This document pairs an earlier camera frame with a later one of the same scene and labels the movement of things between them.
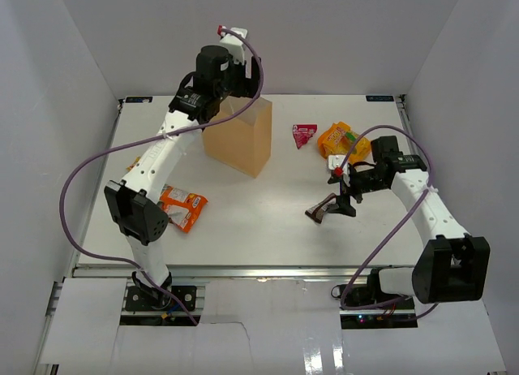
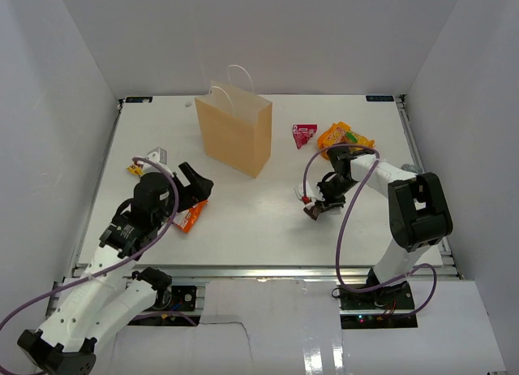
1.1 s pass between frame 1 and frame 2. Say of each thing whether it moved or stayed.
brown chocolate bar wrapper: moved
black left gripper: moved
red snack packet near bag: stayed
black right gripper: moved
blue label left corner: stayed
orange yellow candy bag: stayed
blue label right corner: stayed
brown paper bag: stayed
